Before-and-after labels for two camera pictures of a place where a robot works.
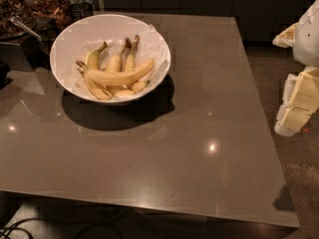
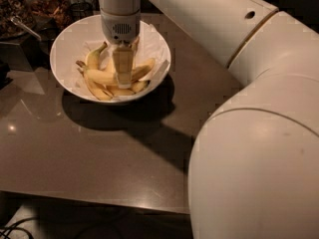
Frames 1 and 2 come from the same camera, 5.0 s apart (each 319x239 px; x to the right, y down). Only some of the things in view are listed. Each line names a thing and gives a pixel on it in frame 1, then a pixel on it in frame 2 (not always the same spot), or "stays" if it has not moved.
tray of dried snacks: (49, 12) stays
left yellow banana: (92, 62) stays
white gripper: (307, 37) to (120, 29)
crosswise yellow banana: (114, 78) stays
